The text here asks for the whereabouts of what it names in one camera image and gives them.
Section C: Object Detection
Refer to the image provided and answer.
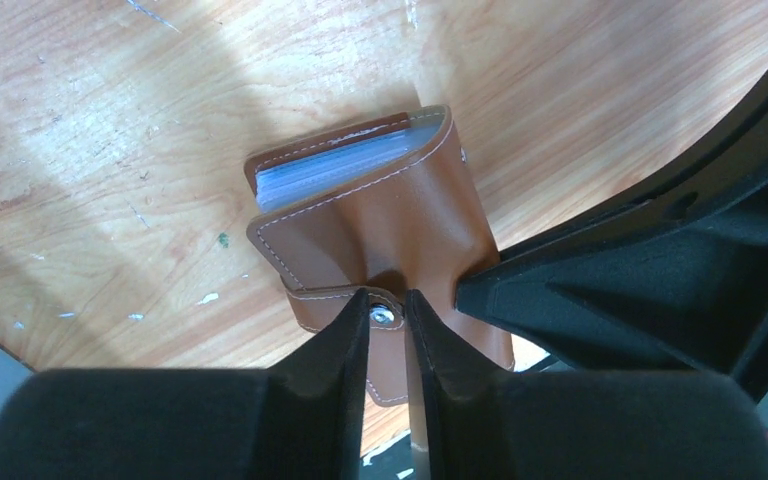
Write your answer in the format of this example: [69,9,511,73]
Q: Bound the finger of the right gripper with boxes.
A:
[456,70,768,399]

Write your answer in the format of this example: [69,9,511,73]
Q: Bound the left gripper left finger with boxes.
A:
[0,289,371,479]

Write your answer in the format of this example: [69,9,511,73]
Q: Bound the brown leather card holder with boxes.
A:
[244,105,514,407]

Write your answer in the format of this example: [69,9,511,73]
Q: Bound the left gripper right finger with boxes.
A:
[405,290,768,479]

